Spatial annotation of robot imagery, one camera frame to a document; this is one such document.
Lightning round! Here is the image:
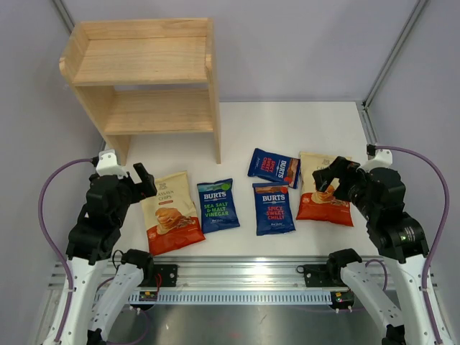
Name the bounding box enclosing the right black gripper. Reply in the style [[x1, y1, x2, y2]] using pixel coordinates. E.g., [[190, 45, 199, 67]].
[[312, 155, 377, 220]]

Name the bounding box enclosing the cassava chips bag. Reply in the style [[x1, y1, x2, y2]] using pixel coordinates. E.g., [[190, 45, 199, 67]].
[[141, 171, 205, 256], [296, 152, 354, 227]]

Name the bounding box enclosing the spicy sweet chilli bag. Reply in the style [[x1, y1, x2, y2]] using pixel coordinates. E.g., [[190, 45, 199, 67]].
[[247, 148, 300, 189], [252, 182, 295, 236]]

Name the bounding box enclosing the blue sea salt vinegar bag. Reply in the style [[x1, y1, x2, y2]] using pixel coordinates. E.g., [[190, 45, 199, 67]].
[[197, 178, 240, 234]]

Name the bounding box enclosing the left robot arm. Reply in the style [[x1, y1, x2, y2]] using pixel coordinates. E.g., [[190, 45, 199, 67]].
[[44, 163, 157, 344]]

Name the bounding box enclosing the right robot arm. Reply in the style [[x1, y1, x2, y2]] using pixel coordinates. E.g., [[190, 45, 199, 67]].
[[313, 157, 454, 344]]

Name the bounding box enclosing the wooden two-tier shelf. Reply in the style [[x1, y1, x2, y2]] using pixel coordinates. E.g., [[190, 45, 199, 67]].
[[59, 18, 221, 161]]

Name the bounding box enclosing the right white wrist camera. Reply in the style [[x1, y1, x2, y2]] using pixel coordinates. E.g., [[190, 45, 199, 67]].
[[360, 144, 393, 173]]

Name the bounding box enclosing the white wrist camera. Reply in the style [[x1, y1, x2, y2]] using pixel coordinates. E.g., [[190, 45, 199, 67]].
[[360, 144, 393, 173], [91, 149, 128, 180]]

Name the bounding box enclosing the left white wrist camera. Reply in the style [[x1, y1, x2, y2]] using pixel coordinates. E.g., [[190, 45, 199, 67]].
[[91, 149, 128, 180]]

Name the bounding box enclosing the right aluminium frame post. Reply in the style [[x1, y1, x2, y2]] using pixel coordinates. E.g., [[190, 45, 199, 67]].
[[361, 0, 431, 109]]

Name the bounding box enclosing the aluminium frame post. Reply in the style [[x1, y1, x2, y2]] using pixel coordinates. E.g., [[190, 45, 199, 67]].
[[50, 0, 75, 35], [361, 0, 431, 109]]

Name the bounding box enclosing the left black base bracket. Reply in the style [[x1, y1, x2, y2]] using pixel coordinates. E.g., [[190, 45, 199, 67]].
[[139, 264, 178, 288]]

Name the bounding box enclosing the black base bracket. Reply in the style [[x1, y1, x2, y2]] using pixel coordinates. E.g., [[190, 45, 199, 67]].
[[295, 264, 346, 288], [139, 264, 178, 288]]

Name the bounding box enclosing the aluminium mounting rail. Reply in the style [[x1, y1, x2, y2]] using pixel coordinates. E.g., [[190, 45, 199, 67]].
[[48, 255, 438, 288]]

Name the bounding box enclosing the white slotted cable duct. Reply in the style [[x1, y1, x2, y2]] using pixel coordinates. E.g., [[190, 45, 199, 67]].
[[128, 290, 332, 305]]

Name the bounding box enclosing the right black base bracket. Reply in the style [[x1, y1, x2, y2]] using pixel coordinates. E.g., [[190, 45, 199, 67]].
[[295, 264, 346, 288]]

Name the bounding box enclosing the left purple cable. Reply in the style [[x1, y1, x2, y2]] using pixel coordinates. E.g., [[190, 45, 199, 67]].
[[37, 157, 100, 342]]

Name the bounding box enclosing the left aluminium frame post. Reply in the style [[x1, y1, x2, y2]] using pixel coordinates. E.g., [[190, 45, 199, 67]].
[[50, 0, 75, 35]]

